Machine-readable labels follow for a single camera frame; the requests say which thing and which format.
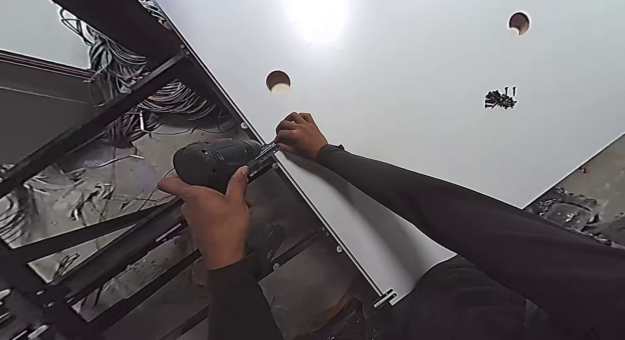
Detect person's body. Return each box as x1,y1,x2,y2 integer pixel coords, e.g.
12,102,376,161
373,255,562,340

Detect dark green cordless drill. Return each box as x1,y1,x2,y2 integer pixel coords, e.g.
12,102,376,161
173,138,285,260

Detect heap of thin cables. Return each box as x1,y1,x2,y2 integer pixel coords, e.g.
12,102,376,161
0,164,40,244

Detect person's left forearm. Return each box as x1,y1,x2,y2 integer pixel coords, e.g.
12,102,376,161
207,252,284,340

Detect crumpled plastic scraps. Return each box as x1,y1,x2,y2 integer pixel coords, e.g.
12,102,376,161
36,152,142,224

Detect person's right hand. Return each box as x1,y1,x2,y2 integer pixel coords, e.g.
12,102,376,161
274,112,329,159

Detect small silver metal bracket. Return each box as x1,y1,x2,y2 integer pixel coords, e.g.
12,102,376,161
373,289,397,310

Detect white board with dark edge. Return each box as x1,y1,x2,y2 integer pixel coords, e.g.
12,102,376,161
0,0,96,82

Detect person's right forearm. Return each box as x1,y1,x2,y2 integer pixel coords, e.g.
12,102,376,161
316,144,625,340

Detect pile of black screws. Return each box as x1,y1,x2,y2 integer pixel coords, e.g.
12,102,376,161
484,86,517,110

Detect white panel with round holes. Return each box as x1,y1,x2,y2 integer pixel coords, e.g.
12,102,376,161
146,0,625,306

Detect crumpled clear plastic wrap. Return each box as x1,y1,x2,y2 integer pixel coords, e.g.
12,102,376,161
526,186,623,249

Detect pile of grey cables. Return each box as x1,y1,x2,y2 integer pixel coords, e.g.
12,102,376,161
58,0,235,148

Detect person's left hand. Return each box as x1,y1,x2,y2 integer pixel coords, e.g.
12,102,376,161
157,166,254,271

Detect black metal frame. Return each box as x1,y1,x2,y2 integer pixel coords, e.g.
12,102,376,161
0,0,386,340

